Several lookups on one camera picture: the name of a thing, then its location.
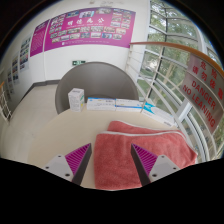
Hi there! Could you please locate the small upright white box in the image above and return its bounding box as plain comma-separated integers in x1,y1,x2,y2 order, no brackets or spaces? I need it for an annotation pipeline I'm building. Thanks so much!
67,87,86,113

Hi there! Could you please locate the red-lettered clear danger sign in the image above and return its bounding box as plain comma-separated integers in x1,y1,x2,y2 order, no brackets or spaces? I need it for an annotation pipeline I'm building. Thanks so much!
178,54,224,135

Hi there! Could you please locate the narrow magenta text poster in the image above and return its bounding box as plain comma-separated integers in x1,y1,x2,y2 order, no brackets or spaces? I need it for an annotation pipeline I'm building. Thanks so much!
29,18,51,58

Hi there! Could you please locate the white railing with orange handrail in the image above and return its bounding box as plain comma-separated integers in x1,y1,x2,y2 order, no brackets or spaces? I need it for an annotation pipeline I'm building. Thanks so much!
124,41,224,164

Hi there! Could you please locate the large magenta photo poster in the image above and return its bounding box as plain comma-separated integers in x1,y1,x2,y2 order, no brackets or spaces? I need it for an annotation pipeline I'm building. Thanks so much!
43,6,137,53

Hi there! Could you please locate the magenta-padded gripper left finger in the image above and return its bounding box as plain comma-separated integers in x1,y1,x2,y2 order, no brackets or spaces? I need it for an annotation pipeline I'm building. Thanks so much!
43,142,93,186

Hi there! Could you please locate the green exit sign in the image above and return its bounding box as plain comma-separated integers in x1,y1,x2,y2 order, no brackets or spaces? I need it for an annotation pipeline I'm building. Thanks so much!
72,59,87,67

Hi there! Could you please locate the short white stair railing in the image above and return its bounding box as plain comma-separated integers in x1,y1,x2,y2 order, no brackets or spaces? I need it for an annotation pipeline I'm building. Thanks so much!
0,81,13,123

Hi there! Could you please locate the long white blue box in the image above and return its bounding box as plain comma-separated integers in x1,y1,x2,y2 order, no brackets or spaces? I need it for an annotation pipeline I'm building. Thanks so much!
115,98,145,113
86,96,117,112

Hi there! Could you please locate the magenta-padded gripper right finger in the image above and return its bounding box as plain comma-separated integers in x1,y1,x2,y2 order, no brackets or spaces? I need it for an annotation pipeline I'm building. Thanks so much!
130,143,182,187

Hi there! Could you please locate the pink towel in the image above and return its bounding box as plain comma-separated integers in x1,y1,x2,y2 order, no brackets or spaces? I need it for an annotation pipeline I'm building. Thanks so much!
93,120,199,191

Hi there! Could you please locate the grey round-backed chair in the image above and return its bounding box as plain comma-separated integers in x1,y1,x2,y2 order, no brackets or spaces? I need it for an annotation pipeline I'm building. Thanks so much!
54,61,140,115

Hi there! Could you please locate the white photo wall board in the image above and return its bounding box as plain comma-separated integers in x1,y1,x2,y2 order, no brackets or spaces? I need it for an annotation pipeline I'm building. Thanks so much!
18,32,33,72
11,52,21,85

